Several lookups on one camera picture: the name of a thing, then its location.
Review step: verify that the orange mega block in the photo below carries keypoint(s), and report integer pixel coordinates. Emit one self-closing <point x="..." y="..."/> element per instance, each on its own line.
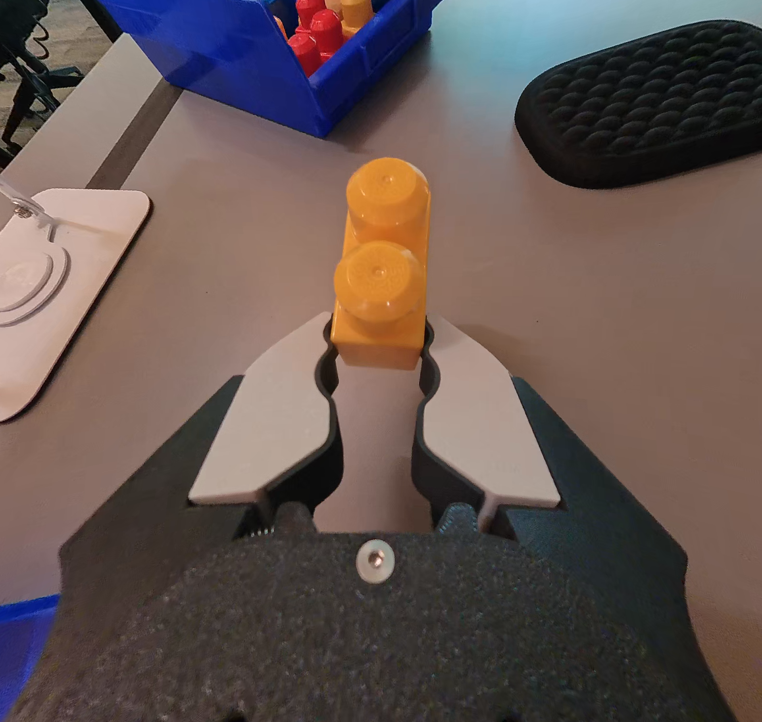
<point x="381" y="341"/>

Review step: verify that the black textured pad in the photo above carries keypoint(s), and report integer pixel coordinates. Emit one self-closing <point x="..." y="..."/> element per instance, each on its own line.
<point x="643" y="103"/>

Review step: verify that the white display stand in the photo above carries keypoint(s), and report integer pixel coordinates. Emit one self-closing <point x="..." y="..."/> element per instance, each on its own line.
<point x="71" y="270"/>

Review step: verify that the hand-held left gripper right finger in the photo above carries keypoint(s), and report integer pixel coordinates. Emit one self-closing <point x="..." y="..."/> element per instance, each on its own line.
<point x="482" y="424"/>

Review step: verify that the black office chair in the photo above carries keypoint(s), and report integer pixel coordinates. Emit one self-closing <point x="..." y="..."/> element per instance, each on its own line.
<point x="24" y="14"/>

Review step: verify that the cluster of mega blocks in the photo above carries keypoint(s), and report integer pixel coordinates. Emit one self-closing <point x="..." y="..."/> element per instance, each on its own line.
<point x="324" y="26"/>

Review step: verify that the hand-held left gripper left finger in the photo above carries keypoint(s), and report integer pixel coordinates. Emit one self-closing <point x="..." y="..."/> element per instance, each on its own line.
<point x="268" y="424"/>

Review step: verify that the blue plastic bin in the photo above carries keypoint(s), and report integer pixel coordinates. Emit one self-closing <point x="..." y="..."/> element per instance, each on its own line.
<point x="208" y="43"/>
<point x="24" y="638"/>

